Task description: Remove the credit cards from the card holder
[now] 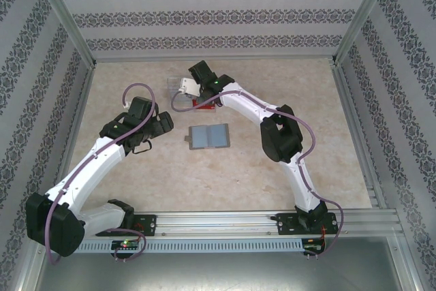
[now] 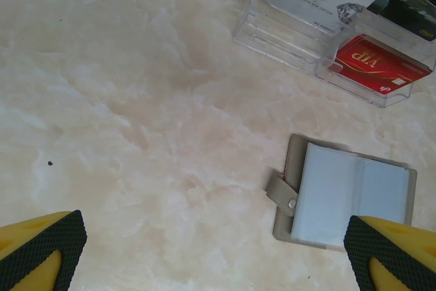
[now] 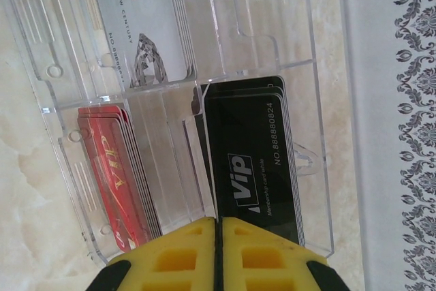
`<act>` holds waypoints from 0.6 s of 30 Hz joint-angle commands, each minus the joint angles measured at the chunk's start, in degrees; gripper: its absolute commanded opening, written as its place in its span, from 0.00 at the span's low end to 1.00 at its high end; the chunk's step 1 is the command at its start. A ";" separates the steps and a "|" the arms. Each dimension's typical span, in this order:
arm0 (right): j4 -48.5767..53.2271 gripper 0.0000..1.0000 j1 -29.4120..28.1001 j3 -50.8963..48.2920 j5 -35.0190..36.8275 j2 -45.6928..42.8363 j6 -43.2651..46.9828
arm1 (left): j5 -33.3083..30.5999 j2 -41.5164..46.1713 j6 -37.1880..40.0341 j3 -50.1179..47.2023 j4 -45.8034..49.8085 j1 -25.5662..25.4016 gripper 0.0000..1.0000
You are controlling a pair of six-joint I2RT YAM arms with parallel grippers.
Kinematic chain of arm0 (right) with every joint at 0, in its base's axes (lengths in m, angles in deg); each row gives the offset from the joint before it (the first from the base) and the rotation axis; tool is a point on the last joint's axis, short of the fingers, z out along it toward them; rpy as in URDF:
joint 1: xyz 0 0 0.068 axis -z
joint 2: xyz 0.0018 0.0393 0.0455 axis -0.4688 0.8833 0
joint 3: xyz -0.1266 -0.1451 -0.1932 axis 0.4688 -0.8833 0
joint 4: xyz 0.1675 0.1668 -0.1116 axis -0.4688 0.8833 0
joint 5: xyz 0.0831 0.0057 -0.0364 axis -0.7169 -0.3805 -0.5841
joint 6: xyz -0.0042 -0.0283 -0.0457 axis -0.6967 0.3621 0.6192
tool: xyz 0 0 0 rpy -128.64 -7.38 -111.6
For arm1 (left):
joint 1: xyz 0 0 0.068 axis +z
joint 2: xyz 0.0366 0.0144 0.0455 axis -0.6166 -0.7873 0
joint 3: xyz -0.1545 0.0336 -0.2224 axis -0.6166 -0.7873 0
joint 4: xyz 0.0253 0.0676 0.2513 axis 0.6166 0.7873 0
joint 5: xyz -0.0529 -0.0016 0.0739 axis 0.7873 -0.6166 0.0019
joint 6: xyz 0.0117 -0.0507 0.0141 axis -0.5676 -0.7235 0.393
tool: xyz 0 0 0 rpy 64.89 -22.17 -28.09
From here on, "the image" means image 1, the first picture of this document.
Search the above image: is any clear plastic organizer box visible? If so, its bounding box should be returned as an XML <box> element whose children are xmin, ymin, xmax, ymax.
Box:
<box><xmin>166</xmin><ymin>78</ymin><xmax>219</xmax><ymax>114</ymax></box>

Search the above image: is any grey card holder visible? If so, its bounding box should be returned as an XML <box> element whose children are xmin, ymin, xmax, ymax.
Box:
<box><xmin>183</xmin><ymin>123</ymin><xmax>232</xmax><ymax>151</ymax></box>

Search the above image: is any small circuit board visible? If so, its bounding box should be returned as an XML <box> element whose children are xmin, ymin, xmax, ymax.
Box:
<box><xmin>111</xmin><ymin>239</ymin><xmax>139</xmax><ymax>250</ymax></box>
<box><xmin>302</xmin><ymin>241</ymin><xmax>326</xmax><ymax>253</ymax></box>

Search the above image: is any grey metal sheet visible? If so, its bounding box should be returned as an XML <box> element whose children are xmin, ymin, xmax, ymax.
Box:
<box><xmin>33</xmin><ymin>250</ymin><xmax>415</xmax><ymax>291</ymax></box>

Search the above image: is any thin black cable loop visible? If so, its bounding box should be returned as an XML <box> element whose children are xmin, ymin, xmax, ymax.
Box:
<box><xmin>131</xmin><ymin>140</ymin><xmax>153</xmax><ymax>155</ymax></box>

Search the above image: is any aluminium floor rail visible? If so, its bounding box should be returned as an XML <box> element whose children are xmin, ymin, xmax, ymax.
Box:
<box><xmin>46</xmin><ymin>64</ymin><xmax>98</xmax><ymax>215</ymax></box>
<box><xmin>332</xmin><ymin>62</ymin><xmax>389</xmax><ymax>211</ymax></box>

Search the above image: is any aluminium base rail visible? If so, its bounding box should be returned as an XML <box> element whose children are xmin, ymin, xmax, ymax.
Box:
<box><xmin>83</xmin><ymin>211</ymin><xmax>403</xmax><ymax>237</ymax></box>

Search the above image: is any purple cable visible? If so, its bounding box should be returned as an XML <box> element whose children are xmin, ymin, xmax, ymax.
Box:
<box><xmin>170</xmin><ymin>89</ymin><xmax>345</xmax><ymax>258</ymax></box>
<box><xmin>47</xmin><ymin>83</ymin><xmax>156</xmax><ymax>266</ymax></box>

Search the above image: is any slotted grey cable duct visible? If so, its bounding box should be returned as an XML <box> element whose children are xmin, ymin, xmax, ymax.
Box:
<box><xmin>80</xmin><ymin>239</ymin><xmax>304</xmax><ymax>251</ymax></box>

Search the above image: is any aluminium frame post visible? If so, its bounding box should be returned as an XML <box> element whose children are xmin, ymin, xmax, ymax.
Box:
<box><xmin>330</xmin><ymin>0</ymin><xmax>400</xmax><ymax>66</ymax></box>
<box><xmin>29</xmin><ymin>0</ymin><xmax>98</xmax><ymax>67</ymax></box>

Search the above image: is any aluminium frame bar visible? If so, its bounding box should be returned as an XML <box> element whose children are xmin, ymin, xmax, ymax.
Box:
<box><xmin>15</xmin><ymin>239</ymin><xmax>48</xmax><ymax>291</ymax></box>
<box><xmin>394</xmin><ymin>232</ymin><xmax>432</xmax><ymax>291</ymax></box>

